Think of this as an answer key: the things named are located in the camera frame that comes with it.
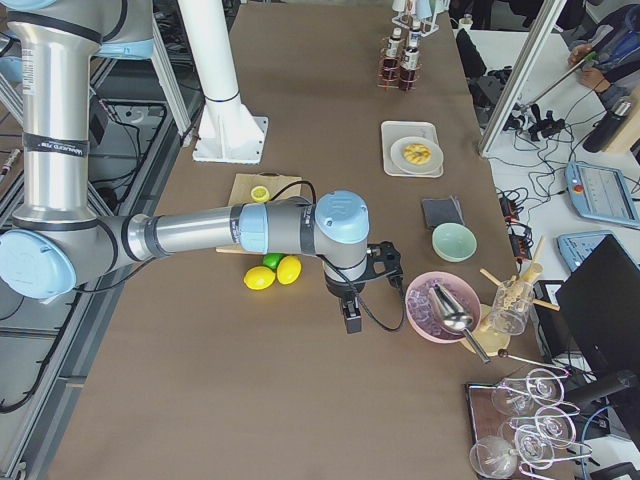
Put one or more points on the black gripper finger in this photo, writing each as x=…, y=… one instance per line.
x=355, y=318
x=345, y=310

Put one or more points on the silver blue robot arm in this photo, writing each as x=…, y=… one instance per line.
x=57, y=243

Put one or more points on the white wire cup rack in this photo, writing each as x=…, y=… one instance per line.
x=424, y=12

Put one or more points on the metal ice scoop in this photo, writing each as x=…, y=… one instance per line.
x=456, y=319

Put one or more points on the yellow lemon near lime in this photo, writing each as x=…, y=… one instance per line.
x=288, y=270

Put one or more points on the black office chair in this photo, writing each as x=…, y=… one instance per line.
x=485, y=85

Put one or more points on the green ceramic bowl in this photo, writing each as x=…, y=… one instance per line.
x=454, y=242

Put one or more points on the wine glass front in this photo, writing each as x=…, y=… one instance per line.
x=493, y=457

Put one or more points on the half lemon slice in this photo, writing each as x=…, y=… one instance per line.
x=260, y=194

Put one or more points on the braided ring pastry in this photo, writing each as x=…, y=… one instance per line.
x=417, y=154

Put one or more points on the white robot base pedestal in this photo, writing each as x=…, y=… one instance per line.
x=228, y=132

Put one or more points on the wine glass lower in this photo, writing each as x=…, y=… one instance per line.
x=538, y=452

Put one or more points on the wine glass middle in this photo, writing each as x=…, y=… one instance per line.
x=551, y=423

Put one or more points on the white rectangular tray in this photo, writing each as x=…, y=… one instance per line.
x=394, y=130

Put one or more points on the yellow lemon outer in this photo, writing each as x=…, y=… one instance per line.
x=259, y=278

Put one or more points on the green lime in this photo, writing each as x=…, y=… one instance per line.
x=272, y=260

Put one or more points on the grey folded cloth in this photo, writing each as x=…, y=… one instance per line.
x=438, y=211

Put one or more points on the tea bottle in rack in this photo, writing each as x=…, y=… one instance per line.
x=415, y=33
x=409, y=64

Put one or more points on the aluminium frame post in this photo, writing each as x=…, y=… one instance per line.
x=538, y=34

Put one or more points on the black water bottle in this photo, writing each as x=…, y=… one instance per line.
x=604, y=131

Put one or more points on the blue teach pendant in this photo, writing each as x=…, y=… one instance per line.
x=600, y=193
x=574, y=248

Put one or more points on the clear glass mug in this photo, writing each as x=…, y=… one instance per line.
x=510, y=310

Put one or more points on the white round plate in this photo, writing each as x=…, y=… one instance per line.
x=396, y=154

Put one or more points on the black gripper camera mount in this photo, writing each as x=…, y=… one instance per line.
x=383, y=260

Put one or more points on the tea bottle white cap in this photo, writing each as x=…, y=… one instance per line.
x=390, y=57

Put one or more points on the pink bowl with ice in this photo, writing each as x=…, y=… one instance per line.
x=429, y=300

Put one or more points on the wine glass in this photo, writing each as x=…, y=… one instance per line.
x=538, y=452
x=523, y=396
x=551, y=423
x=493, y=457

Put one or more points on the black computer monitor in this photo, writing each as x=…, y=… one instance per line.
x=600, y=304

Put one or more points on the wooden mug tree stand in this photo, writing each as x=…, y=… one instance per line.
x=493, y=341

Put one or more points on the copper wire bottle rack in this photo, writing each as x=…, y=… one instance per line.
x=394, y=84

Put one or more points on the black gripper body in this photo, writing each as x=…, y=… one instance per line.
x=338, y=289

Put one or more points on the wine glass upper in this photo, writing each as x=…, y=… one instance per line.
x=523, y=396

